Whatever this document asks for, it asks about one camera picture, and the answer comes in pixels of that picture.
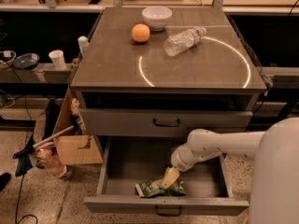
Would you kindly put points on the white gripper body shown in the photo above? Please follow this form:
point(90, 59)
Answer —
point(179, 160)

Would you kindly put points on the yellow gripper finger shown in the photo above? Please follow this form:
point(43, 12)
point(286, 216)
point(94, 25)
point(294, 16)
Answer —
point(170, 176)

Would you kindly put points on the green jalapeno chip bag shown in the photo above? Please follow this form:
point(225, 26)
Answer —
point(160, 187)

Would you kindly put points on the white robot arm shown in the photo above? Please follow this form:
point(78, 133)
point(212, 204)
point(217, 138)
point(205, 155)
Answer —
point(274, 197)

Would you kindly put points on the open grey middle drawer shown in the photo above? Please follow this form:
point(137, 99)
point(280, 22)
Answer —
point(127, 163)

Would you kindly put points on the grey drawer cabinet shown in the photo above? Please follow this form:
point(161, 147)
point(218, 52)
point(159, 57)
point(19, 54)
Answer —
point(217, 74)

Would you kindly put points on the grey top drawer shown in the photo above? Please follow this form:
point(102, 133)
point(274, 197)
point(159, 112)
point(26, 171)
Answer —
point(161, 123)

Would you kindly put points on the brown cardboard box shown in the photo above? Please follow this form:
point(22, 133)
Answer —
point(75, 146)

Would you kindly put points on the clear plastic water bottle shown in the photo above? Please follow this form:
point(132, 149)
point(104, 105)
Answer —
point(178, 43)

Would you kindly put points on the pink plastic container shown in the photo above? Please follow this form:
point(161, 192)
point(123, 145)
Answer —
point(48, 156)

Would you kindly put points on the orange fruit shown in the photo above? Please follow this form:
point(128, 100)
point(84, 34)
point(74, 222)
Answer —
point(141, 33)

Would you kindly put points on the white bowl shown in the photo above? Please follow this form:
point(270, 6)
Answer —
point(156, 17)

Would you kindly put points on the white bottle beside cabinet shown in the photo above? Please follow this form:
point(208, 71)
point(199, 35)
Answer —
point(83, 43)

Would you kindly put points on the white paper cup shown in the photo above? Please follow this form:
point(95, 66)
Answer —
point(57, 57)

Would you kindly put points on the grey side shelf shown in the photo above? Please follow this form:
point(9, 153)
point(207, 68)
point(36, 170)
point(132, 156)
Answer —
point(43, 73)

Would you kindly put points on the dark round plate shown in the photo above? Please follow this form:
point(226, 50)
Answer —
point(26, 61)

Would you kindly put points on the small bowl at left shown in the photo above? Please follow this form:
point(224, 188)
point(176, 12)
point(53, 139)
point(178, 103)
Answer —
point(7, 58)

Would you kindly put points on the long handled tool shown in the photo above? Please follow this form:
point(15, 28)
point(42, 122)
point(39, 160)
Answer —
point(27, 150)

